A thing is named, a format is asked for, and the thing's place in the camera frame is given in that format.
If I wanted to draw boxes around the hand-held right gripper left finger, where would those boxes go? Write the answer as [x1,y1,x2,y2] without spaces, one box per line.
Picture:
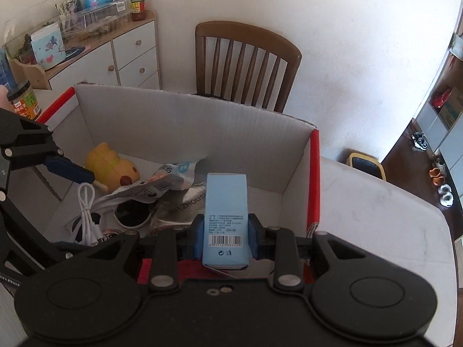
[70,214,205,292]

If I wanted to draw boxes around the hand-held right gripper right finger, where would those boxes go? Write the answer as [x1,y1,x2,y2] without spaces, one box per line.
[248,213,363,292]

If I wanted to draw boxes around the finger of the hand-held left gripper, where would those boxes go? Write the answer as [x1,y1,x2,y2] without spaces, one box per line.
[0,108,95,186]
[0,188,78,279]

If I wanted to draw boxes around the foil snack wrapper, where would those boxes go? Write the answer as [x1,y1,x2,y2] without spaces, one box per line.
[148,184,207,238]

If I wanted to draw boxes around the yellow spotted squishy toy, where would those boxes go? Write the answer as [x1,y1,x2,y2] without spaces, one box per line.
[85,142,140,191]

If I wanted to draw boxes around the small light blue carton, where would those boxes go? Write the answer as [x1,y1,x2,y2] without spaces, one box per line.
[202,173,251,271]

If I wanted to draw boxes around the white cable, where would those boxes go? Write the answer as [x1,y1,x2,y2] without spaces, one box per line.
[65,182,106,247]

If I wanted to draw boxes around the white sunglasses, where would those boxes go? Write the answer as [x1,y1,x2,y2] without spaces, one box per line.
[67,195,155,243]

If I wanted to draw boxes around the white snack packet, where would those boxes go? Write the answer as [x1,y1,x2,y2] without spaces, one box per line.
[96,158,209,206]

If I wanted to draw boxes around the red cardboard box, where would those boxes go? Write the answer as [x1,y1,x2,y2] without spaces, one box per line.
[36,83,322,286]

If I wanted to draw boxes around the green label jar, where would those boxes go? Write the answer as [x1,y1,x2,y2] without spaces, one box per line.
[7,80,42,121]

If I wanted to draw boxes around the light blue printed tissue box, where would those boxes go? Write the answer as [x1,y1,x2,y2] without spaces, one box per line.
[31,23,66,70]

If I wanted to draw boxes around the white drawer sideboard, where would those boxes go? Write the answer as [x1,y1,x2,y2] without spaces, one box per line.
[7,9,162,92]

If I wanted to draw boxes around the clear plastic case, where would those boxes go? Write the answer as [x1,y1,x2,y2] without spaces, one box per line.
[58,5,133,41]

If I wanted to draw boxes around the photo card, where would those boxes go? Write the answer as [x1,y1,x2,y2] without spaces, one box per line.
[56,0,82,19]

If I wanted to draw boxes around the red lid sauce jar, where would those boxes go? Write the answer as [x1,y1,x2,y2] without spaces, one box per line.
[129,0,148,22]

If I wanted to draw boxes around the wooden slat-back chair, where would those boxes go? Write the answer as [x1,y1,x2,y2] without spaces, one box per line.
[195,21,302,113]

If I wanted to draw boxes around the dark sneakers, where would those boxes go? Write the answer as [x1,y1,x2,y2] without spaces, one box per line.
[412,132,429,151]

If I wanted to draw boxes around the orange slippers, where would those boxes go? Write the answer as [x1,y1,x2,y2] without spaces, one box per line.
[430,163,448,185]

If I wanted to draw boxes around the white slippers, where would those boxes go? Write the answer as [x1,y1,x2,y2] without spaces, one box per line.
[438,184,455,207]

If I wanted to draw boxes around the red item on shelf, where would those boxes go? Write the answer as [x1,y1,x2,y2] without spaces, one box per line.
[432,87,453,108]

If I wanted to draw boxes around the cardboard box on shelf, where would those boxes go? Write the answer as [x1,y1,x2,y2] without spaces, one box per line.
[438,96,463,128]

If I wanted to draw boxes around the yellow frame stool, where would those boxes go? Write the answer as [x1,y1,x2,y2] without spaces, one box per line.
[347,148,386,182]

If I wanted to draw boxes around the blue-grey wall cabinet unit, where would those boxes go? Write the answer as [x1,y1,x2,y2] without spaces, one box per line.
[412,32,463,208]

